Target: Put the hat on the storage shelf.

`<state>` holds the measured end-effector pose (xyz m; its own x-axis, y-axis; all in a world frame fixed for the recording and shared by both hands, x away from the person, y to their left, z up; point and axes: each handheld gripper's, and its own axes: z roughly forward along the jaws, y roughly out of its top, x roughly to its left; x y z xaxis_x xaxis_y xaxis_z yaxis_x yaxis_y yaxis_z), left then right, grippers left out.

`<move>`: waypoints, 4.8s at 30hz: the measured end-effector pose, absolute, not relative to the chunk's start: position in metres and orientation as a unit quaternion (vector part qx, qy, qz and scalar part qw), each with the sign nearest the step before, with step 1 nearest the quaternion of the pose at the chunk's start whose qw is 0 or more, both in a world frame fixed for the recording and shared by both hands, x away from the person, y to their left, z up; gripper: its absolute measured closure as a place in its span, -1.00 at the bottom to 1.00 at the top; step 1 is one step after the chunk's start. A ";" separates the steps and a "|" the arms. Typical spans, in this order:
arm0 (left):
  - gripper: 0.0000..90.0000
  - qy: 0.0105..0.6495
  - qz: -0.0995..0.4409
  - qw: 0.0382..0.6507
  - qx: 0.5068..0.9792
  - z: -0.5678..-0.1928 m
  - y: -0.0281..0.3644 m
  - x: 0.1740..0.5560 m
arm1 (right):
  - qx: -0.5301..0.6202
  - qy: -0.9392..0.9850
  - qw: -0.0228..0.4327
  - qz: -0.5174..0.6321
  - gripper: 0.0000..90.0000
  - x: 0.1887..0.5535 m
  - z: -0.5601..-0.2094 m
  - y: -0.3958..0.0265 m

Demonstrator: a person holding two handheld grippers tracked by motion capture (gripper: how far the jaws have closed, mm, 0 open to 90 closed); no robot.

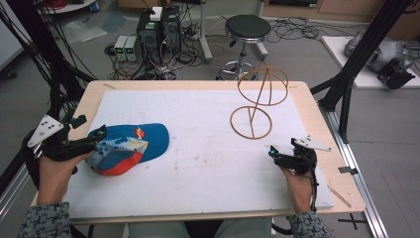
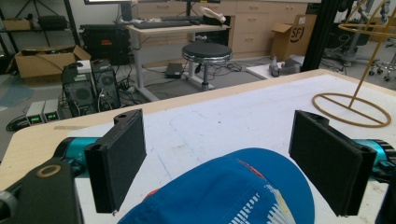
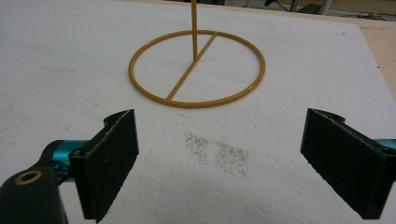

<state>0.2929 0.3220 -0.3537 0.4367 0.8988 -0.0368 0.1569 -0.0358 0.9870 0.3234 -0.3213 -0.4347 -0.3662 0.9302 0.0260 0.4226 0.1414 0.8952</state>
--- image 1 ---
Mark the grey robot shell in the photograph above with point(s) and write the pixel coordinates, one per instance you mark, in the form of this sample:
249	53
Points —
379	49

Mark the grey power supply unit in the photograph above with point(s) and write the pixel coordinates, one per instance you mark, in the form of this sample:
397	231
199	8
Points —
120	48
131	49

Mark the white floor board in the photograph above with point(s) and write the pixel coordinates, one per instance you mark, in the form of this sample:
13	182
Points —
366	62

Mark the black round stool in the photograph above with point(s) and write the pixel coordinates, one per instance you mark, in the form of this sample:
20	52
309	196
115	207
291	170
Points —
247	43

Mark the blue and orange cap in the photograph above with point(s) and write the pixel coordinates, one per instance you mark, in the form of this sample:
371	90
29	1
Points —
130	148

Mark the black device on board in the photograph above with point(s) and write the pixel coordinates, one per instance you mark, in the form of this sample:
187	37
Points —
395	75

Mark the person's right hand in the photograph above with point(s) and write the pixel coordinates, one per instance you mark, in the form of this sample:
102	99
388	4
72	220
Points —
298	188

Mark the black tape strip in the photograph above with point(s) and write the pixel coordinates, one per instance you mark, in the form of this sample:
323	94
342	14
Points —
347	170

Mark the wooden hat stand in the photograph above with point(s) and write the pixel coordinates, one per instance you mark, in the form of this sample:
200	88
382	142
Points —
259	102

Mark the aluminium rail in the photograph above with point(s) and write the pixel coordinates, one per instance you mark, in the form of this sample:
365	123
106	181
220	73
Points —
355	165

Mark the grey table leg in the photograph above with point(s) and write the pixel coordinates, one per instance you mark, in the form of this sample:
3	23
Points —
204	33

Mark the white foam mat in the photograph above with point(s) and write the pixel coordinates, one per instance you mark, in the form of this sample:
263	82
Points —
204	158

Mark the black computer tower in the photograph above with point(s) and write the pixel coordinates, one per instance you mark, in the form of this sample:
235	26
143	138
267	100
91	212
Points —
171	29
148	34

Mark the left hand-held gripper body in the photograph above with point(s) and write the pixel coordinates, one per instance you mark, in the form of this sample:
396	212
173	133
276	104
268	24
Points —
62	147

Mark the white box on computer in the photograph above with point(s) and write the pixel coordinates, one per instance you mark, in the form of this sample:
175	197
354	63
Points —
156	13

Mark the person's left hand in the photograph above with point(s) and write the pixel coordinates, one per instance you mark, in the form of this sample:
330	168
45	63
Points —
56	175

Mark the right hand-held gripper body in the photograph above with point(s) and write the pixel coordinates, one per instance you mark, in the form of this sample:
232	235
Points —
298	157

